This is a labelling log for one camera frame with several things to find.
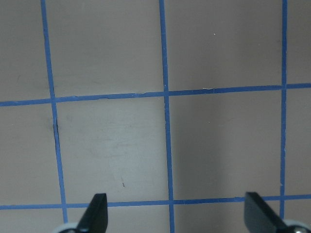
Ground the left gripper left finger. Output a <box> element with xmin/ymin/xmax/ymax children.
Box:
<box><xmin>75</xmin><ymin>193</ymin><xmax>108</xmax><ymax>233</ymax></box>

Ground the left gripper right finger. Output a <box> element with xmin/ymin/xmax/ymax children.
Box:
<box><xmin>243</xmin><ymin>192</ymin><xmax>288</xmax><ymax>233</ymax></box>

